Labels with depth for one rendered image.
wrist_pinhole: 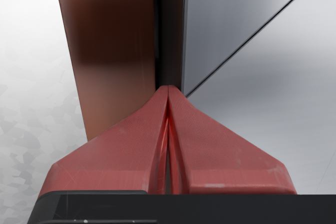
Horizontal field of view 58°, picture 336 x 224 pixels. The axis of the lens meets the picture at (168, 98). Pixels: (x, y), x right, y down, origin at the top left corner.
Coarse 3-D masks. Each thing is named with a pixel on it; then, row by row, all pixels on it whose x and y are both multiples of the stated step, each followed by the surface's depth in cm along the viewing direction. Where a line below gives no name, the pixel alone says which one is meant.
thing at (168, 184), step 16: (160, 0) 14; (176, 0) 11; (160, 16) 14; (176, 16) 11; (160, 32) 15; (176, 32) 12; (160, 48) 15; (176, 48) 12; (160, 64) 16; (176, 64) 12; (160, 80) 17; (176, 80) 13
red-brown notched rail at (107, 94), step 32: (64, 0) 13; (96, 0) 13; (128, 0) 13; (96, 32) 14; (128, 32) 14; (96, 64) 15; (128, 64) 15; (96, 96) 16; (128, 96) 16; (96, 128) 17
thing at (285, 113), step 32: (320, 0) 11; (288, 32) 11; (320, 32) 12; (256, 64) 12; (288, 64) 12; (320, 64) 13; (256, 96) 13; (288, 96) 13; (320, 96) 14; (256, 128) 14; (288, 128) 15; (320, 128) 15; (288, 160) 16; (320, 160) 17
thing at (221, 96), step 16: (256, 32) 11; (240, 48) 11; (224, 64) 12; (240, 64) 12; (208, 80) 12; (224, 80) 12; (240, 80) 12; (192, 96) 12; (208, 96) 12; (224, 96) 13; (240, 96) 13; (208, 112) 13; (224, 112) 13; (240, 112) 13
